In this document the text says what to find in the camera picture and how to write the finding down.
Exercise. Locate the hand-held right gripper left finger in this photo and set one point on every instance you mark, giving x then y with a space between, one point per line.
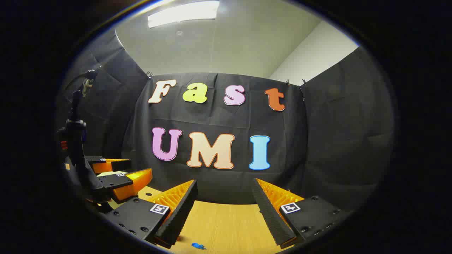
180 215

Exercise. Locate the blue paper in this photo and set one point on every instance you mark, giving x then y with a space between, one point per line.
197 246

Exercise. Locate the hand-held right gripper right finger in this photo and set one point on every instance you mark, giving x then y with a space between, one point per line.
270 215

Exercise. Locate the wooden desktop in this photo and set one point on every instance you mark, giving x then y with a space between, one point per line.
226 225

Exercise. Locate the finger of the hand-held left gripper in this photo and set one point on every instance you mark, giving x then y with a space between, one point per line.
120 181
113 164

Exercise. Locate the ceiling light panel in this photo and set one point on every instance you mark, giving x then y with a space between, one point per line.
183 14

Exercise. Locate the black backdrop cloth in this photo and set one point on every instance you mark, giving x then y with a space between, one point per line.
335 141

